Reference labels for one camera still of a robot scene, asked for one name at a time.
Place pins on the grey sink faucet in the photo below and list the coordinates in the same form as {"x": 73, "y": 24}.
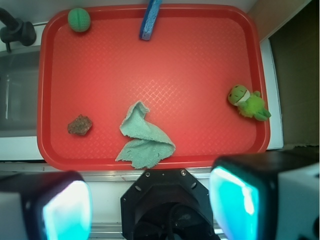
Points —
{"x": 16, "y": 30}

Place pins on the brown rock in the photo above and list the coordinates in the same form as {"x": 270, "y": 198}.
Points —
{"x": 80, "y": 126}

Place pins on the brown cardboard panel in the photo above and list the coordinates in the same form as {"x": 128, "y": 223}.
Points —
{"x": 295, "y": 48}

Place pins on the blue sponge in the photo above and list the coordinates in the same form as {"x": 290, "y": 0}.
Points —
{"x": 149, "y": 19}

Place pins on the green plush frog toy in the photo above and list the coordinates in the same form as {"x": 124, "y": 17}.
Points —
{"x": 249, "y": 104}

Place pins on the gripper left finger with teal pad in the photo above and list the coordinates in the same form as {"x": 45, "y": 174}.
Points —
{"x": 45, "y": 206}

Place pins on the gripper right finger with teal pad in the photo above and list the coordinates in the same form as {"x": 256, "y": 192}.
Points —
{"x": 267, "y": 196}

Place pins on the light teal cloth rag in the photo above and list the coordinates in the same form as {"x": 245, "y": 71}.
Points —
{"x": 148, "y": 145}

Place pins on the green rubber ball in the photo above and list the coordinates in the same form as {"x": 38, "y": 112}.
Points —
{"x": 79, "y": 20}

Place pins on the grey sink basin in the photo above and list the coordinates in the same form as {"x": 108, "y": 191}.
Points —
{"x": 19, "y": 72}

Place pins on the red plastic tray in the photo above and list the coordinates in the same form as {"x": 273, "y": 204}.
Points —
{"x": 183, "y": 74}

